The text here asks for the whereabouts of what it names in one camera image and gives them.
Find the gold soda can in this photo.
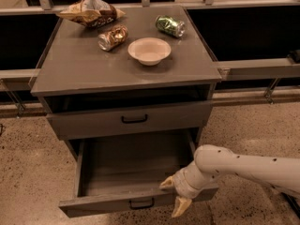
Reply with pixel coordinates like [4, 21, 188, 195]
[98, 24, 128, 52]

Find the grey three-drawer cabinet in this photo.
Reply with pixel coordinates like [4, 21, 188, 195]
[31, 6, 220, 156]

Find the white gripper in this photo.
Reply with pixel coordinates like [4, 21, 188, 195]
[159, 168, 203, 218]

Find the green soda can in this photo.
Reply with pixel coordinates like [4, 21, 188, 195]
[156, 15, 185, 38]

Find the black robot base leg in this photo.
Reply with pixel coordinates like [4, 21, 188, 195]
[282, 193, 300, 218]

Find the grey top drawer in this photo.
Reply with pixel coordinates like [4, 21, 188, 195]
[47, 101, 212, 140]

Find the crumpled chip bag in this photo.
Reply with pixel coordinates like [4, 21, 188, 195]
[57, 0, 125, 28]

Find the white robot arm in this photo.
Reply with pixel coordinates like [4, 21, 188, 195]
[159, 144, 300, 218]

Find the white bowl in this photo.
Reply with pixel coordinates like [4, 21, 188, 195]
[127, 37, 172, 66]

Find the grey drawer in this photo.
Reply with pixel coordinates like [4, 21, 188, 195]
[47, 101, 212, 140]
[58, 128, 219, 218]

